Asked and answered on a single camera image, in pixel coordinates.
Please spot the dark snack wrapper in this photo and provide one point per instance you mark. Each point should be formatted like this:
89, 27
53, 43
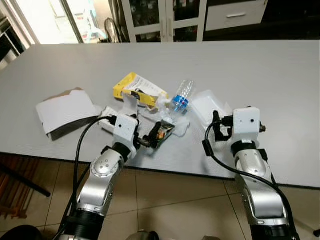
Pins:
165, 132

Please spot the clear plastic tray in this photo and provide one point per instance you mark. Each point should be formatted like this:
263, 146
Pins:
204, 105

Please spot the crumpled clear plastic wrap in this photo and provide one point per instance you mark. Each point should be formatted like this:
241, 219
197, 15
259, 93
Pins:
179, 122

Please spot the clear bottle with blue label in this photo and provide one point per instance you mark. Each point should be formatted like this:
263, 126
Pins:
181, 101

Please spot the yellow and white carton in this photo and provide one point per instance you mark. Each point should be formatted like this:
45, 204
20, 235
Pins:
145, 86

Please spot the white torn cardboard box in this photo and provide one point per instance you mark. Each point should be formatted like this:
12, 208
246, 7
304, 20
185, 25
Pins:
65, 110

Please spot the dark metal chair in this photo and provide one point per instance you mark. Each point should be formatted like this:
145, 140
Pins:
111, 31

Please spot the white glass-door cabinet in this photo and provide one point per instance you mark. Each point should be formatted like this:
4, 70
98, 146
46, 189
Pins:
165, 20

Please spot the black table leg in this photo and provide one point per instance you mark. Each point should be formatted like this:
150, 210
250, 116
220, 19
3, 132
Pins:
25, 182

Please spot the bright glass window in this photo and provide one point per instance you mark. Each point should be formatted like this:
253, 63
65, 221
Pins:
50, 20

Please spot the dark side shelf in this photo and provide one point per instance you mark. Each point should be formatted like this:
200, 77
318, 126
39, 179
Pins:
7, 47

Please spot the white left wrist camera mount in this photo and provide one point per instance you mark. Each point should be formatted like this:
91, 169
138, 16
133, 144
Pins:
125, 131

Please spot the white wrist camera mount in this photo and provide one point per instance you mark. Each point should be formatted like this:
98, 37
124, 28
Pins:
247, 122
125, 131

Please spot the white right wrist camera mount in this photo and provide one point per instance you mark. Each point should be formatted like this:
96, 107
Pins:
247, 122

